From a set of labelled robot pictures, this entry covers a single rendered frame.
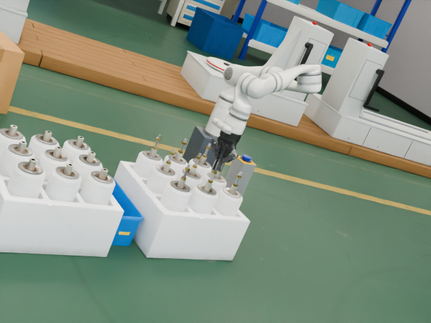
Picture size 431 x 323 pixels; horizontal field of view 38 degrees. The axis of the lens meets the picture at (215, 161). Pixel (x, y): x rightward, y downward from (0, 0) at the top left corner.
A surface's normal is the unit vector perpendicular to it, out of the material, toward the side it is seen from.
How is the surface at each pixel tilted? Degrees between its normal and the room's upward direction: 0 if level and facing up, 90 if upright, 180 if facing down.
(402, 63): 90
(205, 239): 90
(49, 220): 90
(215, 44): 91
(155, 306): 0
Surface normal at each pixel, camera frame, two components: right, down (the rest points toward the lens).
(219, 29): 0.38, 0.47
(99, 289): 0.37, -0.88
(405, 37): -0.87, -0.22
